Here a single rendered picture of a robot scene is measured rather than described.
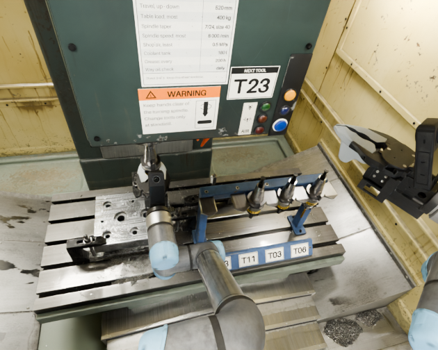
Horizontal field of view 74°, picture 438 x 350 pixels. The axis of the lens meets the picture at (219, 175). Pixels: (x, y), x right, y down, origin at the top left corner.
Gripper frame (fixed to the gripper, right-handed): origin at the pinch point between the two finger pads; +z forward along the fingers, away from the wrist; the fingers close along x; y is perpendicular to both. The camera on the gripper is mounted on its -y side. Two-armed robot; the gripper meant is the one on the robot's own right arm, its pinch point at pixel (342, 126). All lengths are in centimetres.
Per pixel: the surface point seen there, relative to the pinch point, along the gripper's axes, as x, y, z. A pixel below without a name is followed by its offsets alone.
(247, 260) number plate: 1, 72, 9
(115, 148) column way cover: -7, 70, 91
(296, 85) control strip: 1.1, -2.1, 12.5
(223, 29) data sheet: -13.4, -13.0, 21.0
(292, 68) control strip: -0.7, -5.9, 13.5
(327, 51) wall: 107, 34, 56
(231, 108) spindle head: -10.2, 3.0, 19.2
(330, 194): 29, 44, 0
